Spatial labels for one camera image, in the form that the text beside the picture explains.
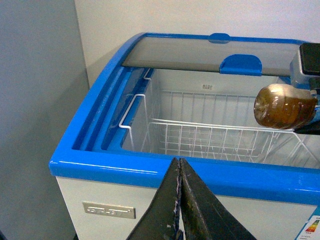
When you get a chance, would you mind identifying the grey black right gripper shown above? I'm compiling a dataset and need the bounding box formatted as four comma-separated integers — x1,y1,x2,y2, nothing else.
290,42,320,90

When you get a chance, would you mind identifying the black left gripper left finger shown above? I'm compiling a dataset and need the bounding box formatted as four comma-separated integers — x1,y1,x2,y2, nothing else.
127,158,181,240

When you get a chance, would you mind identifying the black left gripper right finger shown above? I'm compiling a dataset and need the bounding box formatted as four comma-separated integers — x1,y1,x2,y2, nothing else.
179,158,255,240

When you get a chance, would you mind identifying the brown tea drink bottle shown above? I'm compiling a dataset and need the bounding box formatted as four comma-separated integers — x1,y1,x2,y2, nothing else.
253,83,318,130

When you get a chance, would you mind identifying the silver brand nameplate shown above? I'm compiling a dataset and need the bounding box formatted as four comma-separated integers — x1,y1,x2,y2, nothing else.
82,201,136,219

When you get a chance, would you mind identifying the sliding glass freezer lid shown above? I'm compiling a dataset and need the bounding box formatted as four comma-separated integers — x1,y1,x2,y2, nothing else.
122,33,303,77

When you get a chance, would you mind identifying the China energy label sticker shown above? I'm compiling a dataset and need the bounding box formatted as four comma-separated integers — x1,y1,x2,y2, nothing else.
295,206,320,240

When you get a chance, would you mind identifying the white blue chest freezer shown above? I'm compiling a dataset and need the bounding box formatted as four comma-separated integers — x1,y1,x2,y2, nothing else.
49,33,320,240

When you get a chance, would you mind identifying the white wire freezer basket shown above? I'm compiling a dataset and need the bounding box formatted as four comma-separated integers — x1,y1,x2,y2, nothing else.
119,69,320,169

